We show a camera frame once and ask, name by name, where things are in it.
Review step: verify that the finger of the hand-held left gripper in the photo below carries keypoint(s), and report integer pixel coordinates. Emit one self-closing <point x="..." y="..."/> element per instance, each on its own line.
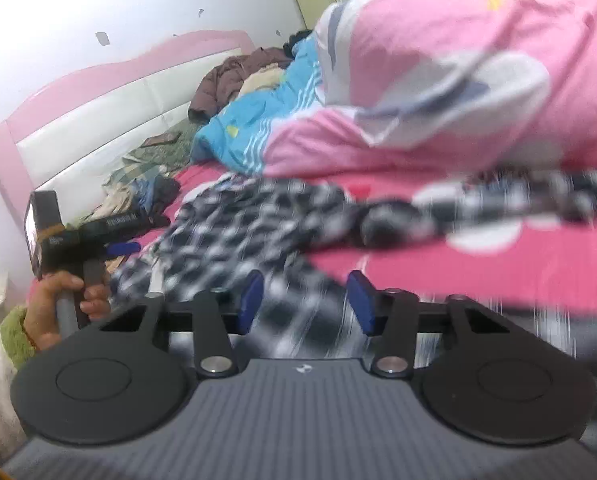
<point x="124" y="249"/>

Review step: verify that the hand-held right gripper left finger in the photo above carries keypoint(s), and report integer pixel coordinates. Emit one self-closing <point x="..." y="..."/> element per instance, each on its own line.
<point x="248" y="305"/>

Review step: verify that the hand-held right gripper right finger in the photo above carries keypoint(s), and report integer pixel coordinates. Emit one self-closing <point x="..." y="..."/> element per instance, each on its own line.
<point x="362" y="305"/>

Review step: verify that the black white plaid shirt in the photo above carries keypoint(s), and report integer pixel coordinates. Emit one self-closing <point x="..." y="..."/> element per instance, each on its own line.
<point x="238" y="230"/>

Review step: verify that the person's left hand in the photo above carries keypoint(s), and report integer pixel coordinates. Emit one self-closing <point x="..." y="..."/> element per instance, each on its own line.
<point x="43" y="310"/>

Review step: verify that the beige pants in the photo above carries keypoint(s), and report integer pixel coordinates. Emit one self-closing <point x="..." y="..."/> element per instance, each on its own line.
<point x="111" y="205"/>

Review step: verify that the blue jeans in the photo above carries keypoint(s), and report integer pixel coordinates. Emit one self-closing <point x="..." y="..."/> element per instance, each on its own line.
<point x="142" y="194"/>

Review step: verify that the green checked blanket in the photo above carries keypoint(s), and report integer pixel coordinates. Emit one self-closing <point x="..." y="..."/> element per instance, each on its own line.
<point x="123" y="180"/>

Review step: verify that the plaid green blanket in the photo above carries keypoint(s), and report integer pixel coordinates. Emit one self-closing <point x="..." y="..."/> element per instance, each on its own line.
<point x="171" y="152"/>

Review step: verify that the pink white bed headboard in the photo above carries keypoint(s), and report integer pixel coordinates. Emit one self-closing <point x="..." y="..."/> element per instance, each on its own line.
<point x="103" y="125"/>

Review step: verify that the dark flat object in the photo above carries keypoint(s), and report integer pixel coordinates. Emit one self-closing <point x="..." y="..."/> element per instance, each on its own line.
<point x="161" y="140"/>

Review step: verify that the pink floral bed sheet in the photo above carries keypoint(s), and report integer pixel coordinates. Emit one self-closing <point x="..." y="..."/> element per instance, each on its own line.
<point x="478" y="270"/>

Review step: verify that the brown jacket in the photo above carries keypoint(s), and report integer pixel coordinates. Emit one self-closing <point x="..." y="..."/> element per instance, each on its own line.
<point x="228" y="80"/>

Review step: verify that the pink and blue patterned quilt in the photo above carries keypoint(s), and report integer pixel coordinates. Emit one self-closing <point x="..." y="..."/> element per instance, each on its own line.
<point x="478" y="125"/>

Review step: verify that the beige plush cloth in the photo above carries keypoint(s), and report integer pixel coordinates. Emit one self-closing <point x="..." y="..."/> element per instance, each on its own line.
<point x="261" y="80"/>

